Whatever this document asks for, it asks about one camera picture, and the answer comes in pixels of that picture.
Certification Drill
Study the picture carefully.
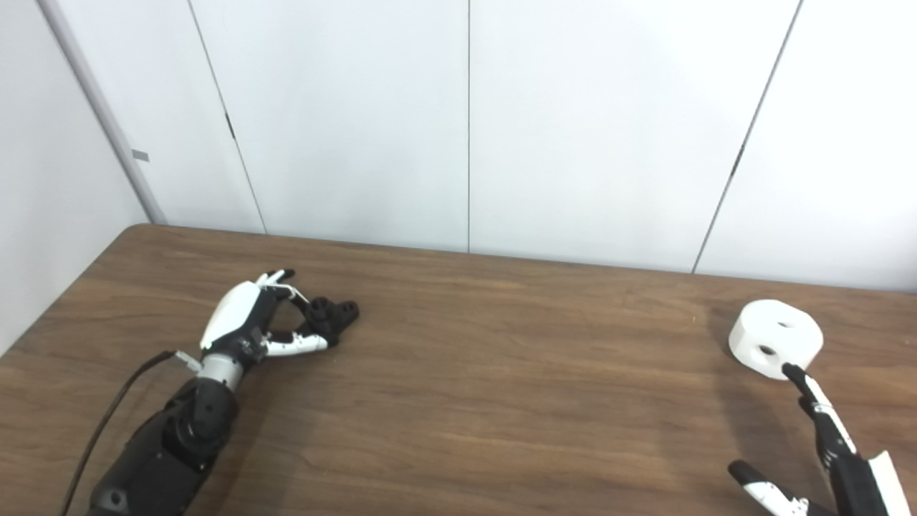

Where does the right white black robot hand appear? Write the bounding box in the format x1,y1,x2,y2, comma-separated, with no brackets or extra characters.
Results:
727,363,915,516

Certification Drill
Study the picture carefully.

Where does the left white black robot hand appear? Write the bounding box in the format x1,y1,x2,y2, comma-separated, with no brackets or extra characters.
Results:
198,269,331,360

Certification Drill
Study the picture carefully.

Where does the black flanged holder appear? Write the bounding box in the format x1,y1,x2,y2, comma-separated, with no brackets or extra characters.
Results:
289,297,361,346

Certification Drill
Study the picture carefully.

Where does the round white piece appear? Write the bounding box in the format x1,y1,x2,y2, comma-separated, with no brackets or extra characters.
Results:
729,300,824,381

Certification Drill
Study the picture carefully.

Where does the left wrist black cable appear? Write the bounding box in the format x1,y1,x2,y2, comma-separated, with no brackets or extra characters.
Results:
60,350,203,516

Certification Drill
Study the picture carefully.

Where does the grey wall corner trim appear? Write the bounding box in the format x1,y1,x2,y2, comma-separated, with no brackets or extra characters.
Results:
37,0,168,225

